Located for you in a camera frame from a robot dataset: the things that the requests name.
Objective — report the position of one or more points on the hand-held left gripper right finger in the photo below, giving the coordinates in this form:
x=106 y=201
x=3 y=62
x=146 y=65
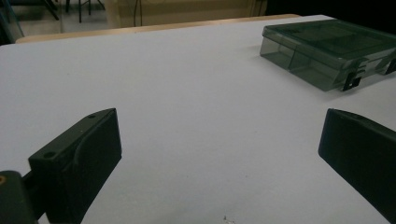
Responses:
x=364 y=155

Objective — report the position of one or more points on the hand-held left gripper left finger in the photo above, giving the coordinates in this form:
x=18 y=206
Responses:
x=77 y=161

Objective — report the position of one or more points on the smoky transparent plastic organizer box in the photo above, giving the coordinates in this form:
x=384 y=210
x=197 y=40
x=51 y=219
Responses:
x=327 y=46

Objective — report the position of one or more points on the black metal legs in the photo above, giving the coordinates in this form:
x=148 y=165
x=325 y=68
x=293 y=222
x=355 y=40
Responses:
x=79 y=9

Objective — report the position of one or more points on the wooden table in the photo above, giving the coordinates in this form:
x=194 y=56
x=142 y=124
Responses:
x=155 y=28

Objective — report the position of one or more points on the light wooden shelf unit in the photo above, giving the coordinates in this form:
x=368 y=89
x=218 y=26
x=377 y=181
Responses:
x=193 y=11

